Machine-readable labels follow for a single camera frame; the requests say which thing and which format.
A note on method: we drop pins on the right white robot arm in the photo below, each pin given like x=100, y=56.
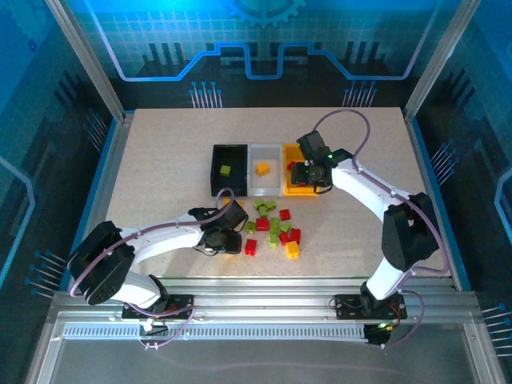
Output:
x=360, y=188

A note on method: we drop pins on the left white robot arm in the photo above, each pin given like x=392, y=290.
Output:
x=168, y=240

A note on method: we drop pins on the yellow plastic storage bin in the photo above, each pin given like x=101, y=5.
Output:
x=296, y=192

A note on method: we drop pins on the white plastic storage bin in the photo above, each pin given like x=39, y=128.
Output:
x=273, y=185

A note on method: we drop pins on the black plastic storage bin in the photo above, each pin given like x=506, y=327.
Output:
x=236, y=182

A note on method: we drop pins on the blue table edge strip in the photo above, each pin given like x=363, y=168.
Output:
x=425, y=160
x=98, y=180

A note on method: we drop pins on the grey metal panel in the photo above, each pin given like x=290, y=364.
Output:
x=120, y=368

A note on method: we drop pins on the black electronics box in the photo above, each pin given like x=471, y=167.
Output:
x=376, y=336

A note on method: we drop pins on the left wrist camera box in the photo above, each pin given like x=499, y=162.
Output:
x=234, y=216

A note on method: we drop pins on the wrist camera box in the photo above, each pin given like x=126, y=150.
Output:
x=314, y=144
x=234, y=216

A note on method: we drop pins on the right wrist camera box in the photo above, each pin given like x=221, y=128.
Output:
x=314, y=144

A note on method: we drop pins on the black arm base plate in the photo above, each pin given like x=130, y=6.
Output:
x=344, y=308
x=184, y=300

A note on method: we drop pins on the aluminium mounting rail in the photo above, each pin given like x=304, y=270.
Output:
x=260, y=298

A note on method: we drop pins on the aluminium frame post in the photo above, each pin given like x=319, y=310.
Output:
x=88, y=64
x=440, y=60

